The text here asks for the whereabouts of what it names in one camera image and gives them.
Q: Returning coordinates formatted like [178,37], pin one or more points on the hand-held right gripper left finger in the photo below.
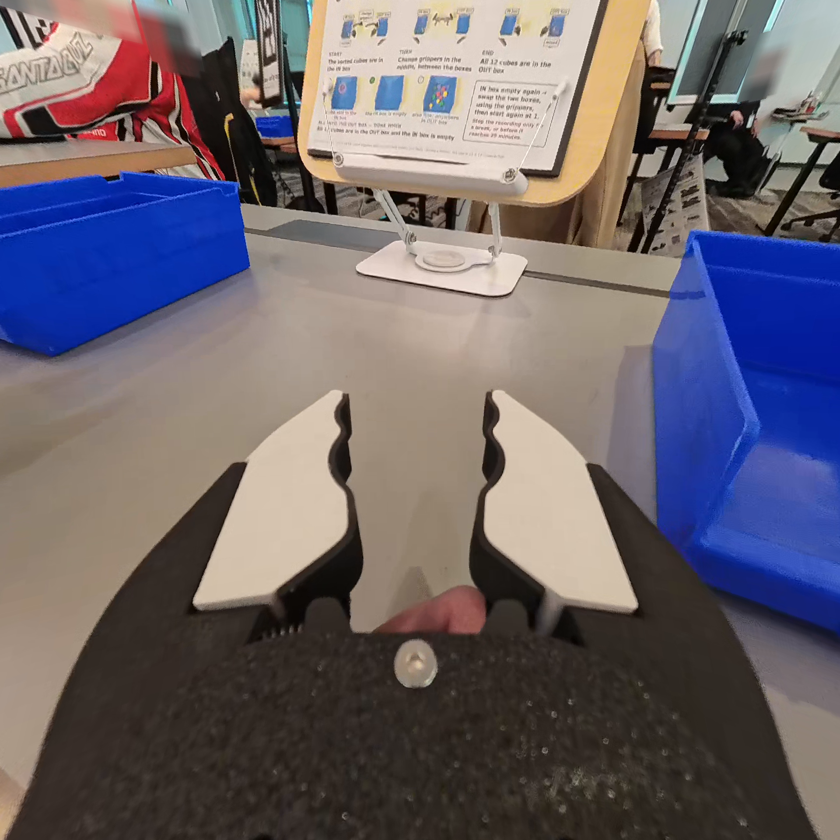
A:
[282,518]

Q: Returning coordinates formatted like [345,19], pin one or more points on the black and white marker sign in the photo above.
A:
[269,52]

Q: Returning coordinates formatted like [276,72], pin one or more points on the printed instruction sheet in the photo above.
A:
[459,85]

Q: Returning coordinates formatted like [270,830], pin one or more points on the black jacket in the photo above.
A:
[236,131]

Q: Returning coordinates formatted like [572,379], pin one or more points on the framed screen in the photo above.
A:
[722,46]

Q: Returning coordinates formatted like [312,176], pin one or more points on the small blue bin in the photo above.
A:
[275,127]

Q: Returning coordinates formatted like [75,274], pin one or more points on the instruction sheet on stand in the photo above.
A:
[590,184]

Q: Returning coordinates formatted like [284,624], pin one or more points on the black tripod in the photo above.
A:
[695,131]

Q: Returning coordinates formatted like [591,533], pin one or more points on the blue plastic bin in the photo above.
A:
[722,459]
[118,275]

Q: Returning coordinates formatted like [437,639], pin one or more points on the printed paper sheet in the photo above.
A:
[679,210]

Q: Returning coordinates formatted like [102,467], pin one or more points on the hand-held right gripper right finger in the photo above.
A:
[558,525]

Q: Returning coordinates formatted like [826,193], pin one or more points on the brown wooden desk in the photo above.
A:
[85,161]
[817,134]

